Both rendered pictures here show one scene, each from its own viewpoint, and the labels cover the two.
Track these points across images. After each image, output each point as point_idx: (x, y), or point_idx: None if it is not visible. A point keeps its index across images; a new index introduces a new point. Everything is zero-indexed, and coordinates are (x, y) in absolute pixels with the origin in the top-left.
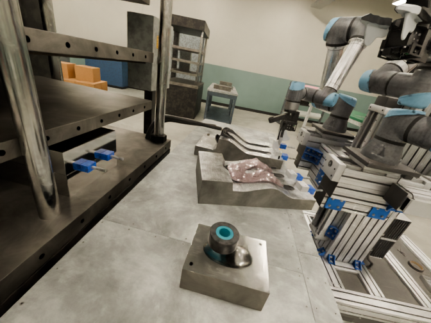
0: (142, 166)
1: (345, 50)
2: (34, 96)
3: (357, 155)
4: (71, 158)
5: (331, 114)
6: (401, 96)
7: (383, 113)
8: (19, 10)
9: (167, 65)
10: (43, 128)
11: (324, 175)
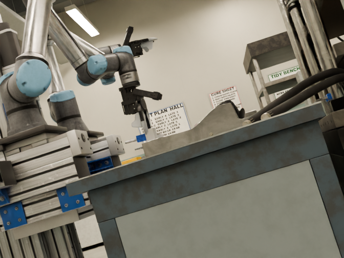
0: (324, 121)
1: (58, 16)
2: (305, 53)
3: (98, 131)
4: (327, 88)
5: (36, 105)
6: (114, 76)
7: (39, 99)
8: (295, 23)
9: (299, 0)
10: (310, 67)
11: (113, 163)
